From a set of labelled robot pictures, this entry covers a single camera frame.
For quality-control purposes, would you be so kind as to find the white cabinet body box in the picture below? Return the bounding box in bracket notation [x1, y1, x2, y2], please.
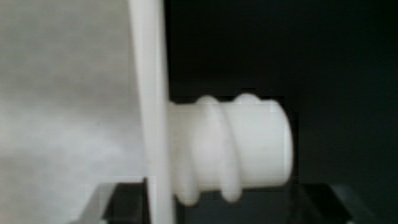
[0, 0, 296, 224]

